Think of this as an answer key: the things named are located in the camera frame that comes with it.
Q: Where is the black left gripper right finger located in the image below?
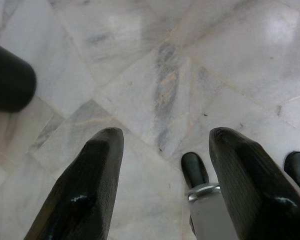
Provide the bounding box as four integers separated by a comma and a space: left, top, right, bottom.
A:
208, 126, 300, 240

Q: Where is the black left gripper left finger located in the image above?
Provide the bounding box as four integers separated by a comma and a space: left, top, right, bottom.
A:
24, 127, 125, 240

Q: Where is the silver robot left lower leg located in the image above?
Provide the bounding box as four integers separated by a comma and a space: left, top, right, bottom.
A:
186, 183, 240, 240

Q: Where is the black rounded cylinder object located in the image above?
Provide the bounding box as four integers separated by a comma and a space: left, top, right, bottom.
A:
0, 39, 38, 114

